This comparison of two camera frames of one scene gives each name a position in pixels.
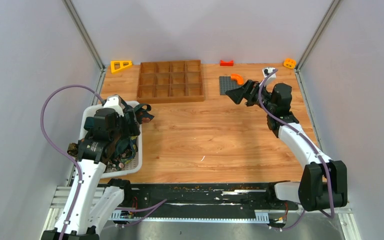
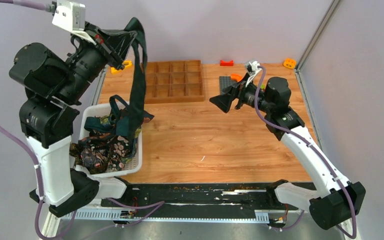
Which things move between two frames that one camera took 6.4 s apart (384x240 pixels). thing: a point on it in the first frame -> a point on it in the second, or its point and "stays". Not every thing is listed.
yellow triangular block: [116, 65] stays
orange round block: [290, 63] stays
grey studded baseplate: [226, 84] stays
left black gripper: [131, 129] -> [113, 45]
